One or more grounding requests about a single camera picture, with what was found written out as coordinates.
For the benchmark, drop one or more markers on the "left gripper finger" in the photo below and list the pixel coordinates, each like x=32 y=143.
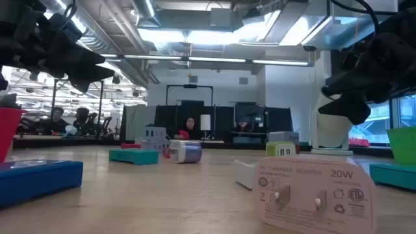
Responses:
x=87 y=76
x=86 y=57

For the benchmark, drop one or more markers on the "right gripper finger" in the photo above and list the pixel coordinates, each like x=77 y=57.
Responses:
x=357 y=86
x=351 y=109

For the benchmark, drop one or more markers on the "grey charger block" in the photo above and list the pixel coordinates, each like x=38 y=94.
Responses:
x=284 y=136

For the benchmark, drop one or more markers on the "green white cube charger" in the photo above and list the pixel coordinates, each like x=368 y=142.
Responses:
x=281 y=149

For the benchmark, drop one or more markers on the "red box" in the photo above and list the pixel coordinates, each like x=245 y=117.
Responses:
x=130 y=146

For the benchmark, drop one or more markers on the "teal box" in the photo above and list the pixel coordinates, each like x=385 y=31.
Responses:
x=393 y=175
x=133 y=157

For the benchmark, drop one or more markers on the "red charger adapter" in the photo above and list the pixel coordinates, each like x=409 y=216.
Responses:
x=166 y=154

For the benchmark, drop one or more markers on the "purple white charger adapter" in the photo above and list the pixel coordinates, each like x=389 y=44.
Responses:
x=188 y=152

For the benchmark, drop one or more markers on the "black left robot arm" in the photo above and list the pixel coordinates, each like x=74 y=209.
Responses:
x=16 y=19

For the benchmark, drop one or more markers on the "dark office desk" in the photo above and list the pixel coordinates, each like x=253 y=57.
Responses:
x=250 y=138

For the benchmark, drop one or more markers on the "red bag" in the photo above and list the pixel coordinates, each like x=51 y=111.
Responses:
x=359 y=143

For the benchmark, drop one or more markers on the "person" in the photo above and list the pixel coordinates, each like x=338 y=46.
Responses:
x=83 y=122
x=188 y=130
x=57 y=125

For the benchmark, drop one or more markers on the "pale blue cup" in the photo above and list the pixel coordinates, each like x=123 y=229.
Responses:
x=71 y=130

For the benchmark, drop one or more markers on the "green plastic basket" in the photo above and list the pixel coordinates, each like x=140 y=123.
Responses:
x=403 y=144

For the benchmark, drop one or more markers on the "grey cloth cover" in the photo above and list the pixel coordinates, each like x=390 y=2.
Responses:
x=139 y=120

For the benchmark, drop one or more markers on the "black curtain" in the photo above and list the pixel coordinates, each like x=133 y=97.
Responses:
x=279 y=122

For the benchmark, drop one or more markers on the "red plastic basket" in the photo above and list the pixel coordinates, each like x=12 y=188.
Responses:
x=8 y=130

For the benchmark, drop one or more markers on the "white 20W charger adapter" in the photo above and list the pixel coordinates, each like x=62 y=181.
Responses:
x=308 y=182

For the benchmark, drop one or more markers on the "black partition screen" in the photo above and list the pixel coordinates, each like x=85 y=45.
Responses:
x=164 y=120

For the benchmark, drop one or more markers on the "black monitor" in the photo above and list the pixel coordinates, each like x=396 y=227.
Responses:
x=249 y=113

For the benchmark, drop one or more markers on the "blue flat box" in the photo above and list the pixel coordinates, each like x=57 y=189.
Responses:
x=39 y=182

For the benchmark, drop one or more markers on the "white table lamp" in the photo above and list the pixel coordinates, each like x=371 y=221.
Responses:
x=205 y=122

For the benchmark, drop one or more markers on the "long ceiling light strip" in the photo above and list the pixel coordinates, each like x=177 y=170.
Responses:
x=214 y=59

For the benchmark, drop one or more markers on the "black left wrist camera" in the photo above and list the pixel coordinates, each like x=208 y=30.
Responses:
x=66 y=31

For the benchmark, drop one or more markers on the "black gantry frame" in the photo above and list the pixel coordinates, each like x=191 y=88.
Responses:
x=100 y=107
x=190 y=86

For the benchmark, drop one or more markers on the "dome security camera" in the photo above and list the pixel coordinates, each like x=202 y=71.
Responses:
x=309 y=48

